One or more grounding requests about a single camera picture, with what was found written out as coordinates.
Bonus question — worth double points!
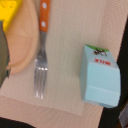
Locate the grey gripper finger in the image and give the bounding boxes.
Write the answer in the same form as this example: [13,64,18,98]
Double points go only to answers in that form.
[0,21,11,87]

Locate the yellow cheese wedge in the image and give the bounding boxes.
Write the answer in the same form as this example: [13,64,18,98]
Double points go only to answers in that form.
[0,0,22,31]

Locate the round wooden plate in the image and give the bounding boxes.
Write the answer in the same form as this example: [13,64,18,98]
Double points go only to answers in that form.
[7,0,39,74]

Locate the beige woven placemat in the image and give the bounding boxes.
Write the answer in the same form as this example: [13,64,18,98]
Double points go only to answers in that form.
[0,0,128,128]

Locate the wooden handled toy fork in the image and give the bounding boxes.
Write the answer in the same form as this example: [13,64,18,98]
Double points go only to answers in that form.
[34,0,51,99]

